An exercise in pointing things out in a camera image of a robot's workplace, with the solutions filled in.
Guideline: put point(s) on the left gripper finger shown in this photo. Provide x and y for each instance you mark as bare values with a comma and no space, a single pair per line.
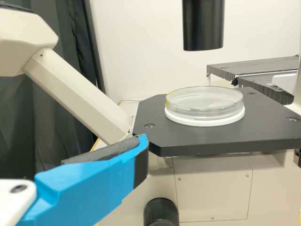
89,188

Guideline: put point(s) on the petri dish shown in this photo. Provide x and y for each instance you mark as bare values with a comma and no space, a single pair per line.
204,99

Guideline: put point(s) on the cream microscope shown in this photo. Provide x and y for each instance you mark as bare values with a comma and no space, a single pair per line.
211,188

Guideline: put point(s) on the black platform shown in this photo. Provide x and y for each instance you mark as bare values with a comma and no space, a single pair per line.
258,88
247,67

